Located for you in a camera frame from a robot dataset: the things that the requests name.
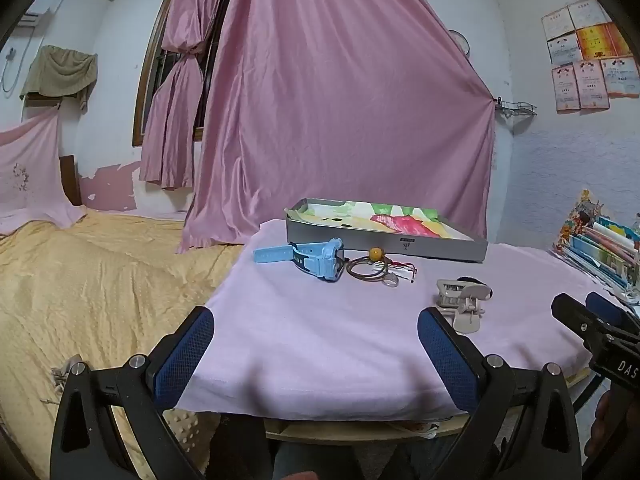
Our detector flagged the group of wall certificates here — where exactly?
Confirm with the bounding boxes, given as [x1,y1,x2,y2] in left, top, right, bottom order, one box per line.
[541,0,640,115]

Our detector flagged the colourful painted paper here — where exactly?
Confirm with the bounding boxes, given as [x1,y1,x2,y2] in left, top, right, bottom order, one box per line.
[300,201,473,241]

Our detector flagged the wire wall shelf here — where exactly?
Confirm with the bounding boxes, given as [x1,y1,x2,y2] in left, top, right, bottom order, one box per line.
[492,96,538,120]

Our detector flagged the lilac table cloth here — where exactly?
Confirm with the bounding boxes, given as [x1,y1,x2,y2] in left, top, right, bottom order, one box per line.
[177,217,618,422]

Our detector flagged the pink hung sheet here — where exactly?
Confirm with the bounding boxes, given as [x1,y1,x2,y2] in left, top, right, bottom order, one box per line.
[0,107,88,236]

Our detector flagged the beige hair claw clip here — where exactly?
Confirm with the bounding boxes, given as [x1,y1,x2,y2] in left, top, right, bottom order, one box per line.
[435,278,494,335]

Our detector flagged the yellow blanket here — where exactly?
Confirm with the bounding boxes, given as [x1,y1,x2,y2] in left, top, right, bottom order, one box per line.
[0,208,273,480]

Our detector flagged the blue smartwatch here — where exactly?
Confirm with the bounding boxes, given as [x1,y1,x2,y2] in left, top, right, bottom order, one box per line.
[253,237,347,284]

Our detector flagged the brown window frame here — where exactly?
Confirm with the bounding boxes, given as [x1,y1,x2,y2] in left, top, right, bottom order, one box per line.
[132,0,206,148]

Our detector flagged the wooden headboard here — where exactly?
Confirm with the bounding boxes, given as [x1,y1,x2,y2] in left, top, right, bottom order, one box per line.
[59,155,83,207]

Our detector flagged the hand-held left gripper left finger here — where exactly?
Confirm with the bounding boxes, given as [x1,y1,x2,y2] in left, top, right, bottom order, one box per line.
[50,305,266,480]

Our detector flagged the round wall clock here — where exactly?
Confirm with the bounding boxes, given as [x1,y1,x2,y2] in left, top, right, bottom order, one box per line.
[448,29,472,57]

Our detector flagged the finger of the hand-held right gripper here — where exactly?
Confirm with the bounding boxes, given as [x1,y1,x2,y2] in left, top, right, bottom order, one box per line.
[585,291,640,341]
[551,292,608,361]

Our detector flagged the white wall cable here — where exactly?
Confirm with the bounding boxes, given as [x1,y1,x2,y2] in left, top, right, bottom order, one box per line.
[0,46,23,95]

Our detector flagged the olive cloth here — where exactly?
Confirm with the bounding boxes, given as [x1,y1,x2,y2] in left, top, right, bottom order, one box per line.
[20,45,98,110]

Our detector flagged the row of colourful books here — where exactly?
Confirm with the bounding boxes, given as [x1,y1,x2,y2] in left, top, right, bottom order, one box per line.
[552,189,640,307]

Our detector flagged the brown cord amber bead bracelet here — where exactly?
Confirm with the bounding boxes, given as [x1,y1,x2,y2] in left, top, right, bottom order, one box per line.
[348,246,401,281]

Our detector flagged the tied pink curtain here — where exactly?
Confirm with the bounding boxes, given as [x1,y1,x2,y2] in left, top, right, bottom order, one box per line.
[138,0,240,192]

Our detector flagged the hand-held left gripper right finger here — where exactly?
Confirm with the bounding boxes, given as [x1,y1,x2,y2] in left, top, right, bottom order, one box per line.
[417,306,583,480]

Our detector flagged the large pink curtain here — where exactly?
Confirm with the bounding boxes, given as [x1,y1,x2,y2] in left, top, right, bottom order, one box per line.
[177,0,497,256]

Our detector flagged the grey metal tray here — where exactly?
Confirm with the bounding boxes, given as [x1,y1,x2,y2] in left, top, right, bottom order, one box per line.
[284,198,489,264]

